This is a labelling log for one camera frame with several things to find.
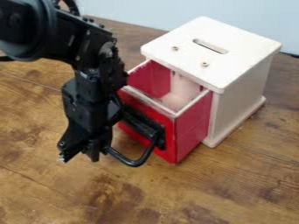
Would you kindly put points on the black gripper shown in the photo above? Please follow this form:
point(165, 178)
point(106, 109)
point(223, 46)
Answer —
point(89, 134)

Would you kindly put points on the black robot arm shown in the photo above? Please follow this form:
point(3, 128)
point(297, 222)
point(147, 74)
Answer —
point(38, 30)

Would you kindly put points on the black metal drawer handle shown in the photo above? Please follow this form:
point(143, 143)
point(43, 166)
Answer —
point(146, 131)

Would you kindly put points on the white wooden box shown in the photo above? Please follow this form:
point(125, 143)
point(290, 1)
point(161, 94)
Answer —
point(227, 60)

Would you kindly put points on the red drawer front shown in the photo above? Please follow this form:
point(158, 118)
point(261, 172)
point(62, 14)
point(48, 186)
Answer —
point(175, 102)

